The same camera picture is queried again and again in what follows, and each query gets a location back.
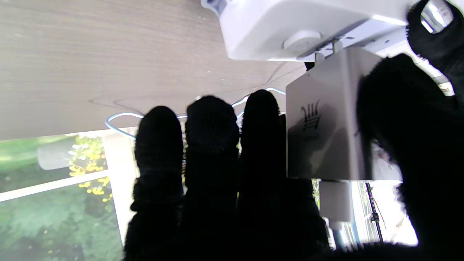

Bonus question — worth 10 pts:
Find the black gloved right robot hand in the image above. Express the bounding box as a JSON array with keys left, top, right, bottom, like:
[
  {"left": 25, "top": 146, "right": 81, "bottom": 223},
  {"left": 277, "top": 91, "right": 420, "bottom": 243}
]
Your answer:
[{"left": 123, "top": 54, "right": 464, "bottom": 261}]

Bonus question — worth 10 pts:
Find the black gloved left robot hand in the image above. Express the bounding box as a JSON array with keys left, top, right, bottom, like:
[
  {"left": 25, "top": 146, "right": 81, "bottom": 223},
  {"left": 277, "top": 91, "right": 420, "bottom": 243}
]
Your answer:
[{"left": 406, "top": 0, "right": 464, "bottom": 105}]

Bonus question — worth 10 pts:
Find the grey USB wall charger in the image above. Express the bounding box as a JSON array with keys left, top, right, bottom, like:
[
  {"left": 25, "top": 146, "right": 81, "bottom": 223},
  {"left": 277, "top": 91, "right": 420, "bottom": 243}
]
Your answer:
[{"left": 285, "top": 42, "right": 403, "bottom": 182}]

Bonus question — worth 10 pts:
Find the white power strip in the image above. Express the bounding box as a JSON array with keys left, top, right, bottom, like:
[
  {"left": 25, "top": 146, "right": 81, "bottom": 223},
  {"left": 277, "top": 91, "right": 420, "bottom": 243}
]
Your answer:
[{"left": 201, "top": 0, "right": 421, "bottom": 62}]

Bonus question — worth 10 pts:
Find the light blue USB cable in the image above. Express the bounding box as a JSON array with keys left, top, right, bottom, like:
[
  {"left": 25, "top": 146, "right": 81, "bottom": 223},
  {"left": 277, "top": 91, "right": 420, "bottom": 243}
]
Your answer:
[{"left": 105, "top": 88, "right": 363, "bottom": 250}]

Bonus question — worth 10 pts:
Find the printed garden window backdrop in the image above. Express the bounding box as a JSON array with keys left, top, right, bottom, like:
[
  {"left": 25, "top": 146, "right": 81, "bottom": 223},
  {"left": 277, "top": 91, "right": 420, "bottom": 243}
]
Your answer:
[{"left": 0, "top": 127, "right": 145, "bottom": 261}]

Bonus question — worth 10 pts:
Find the black backdrop frame pole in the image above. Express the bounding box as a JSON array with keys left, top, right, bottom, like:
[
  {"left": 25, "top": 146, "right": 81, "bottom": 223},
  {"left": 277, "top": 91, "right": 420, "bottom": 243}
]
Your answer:
[{"left": 364, "top": 182, "right": 385, "bottom": 244}]

